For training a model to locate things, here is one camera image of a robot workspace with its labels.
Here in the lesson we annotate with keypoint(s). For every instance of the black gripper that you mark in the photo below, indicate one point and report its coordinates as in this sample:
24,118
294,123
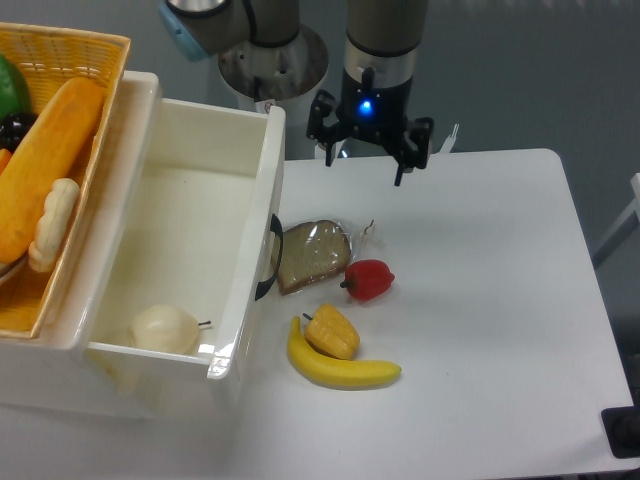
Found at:
373,115

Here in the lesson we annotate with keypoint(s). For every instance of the white top drawer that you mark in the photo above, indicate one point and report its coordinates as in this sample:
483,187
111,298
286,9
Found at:
199,235

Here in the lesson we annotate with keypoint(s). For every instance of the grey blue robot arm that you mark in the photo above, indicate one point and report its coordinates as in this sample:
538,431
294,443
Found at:
382,37

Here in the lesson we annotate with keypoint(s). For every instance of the white drawer cabinet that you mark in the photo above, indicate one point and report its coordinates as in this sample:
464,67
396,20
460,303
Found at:
56,369

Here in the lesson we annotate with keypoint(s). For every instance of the white plastic fork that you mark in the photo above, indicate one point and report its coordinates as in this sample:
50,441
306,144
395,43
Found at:
450,140

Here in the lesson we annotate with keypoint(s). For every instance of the bagged brown bread slice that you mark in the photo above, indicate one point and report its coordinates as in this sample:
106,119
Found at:
311,252

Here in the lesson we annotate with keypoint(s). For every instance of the red bell pepper toy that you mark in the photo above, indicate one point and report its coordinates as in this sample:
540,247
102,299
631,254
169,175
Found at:
365,280

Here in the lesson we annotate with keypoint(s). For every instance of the yellow bell pepper toy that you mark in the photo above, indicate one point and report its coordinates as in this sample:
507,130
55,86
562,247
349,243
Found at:
331,333

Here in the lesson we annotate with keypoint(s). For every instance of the yellow banana toy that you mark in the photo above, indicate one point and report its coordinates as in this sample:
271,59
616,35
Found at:
335,373

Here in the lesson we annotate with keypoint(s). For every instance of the white pear toy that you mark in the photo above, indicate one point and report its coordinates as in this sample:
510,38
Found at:
165,329

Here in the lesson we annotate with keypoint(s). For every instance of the cream wooden bread toy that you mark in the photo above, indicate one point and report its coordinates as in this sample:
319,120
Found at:
52,225

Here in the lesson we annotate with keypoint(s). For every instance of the orange baguette loaf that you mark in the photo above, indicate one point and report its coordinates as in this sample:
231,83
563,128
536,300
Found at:
46,154

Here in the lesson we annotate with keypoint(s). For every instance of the yellow wicker basket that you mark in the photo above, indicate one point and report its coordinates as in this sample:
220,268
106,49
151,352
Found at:
72,77

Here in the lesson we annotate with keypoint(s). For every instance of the black grapes toy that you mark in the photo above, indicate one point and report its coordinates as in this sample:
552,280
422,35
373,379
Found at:
14,128

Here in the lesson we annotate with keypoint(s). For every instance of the green pepper toy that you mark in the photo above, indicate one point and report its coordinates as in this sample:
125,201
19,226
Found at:
14,93

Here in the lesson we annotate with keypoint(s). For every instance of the black device at edge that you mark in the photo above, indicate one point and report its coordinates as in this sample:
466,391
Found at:
622,431

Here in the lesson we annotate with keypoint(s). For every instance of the white frame at right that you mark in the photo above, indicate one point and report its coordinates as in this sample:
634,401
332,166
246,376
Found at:
620,229

